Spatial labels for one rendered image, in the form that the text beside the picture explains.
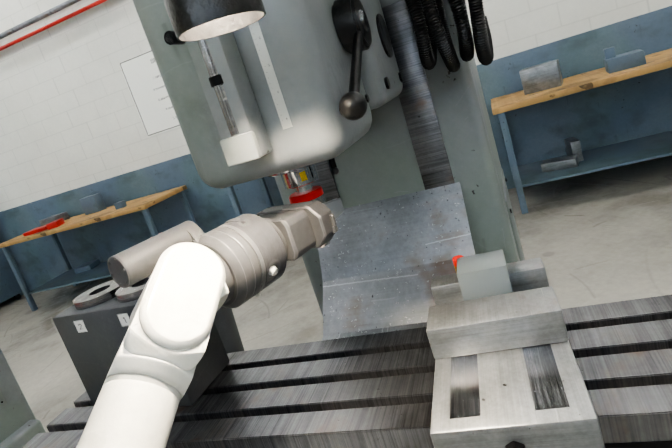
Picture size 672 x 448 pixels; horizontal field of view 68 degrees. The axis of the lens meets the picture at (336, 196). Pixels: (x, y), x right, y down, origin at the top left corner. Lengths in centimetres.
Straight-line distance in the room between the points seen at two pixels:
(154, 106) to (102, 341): 515
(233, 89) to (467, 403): 40
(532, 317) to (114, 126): 599
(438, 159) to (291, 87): 50
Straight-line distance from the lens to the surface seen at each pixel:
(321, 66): 55
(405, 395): 71
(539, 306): 61
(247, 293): 54
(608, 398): 65
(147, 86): 599
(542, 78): 430
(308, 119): 55
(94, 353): 96
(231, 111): 54
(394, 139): 100
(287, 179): 65
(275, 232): 56
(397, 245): 101
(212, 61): 54
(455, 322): 61
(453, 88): 98
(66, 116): 679
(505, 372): 58
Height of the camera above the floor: 138
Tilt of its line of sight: 12 degrees down
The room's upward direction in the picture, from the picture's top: 18 degrees counter-clockwise
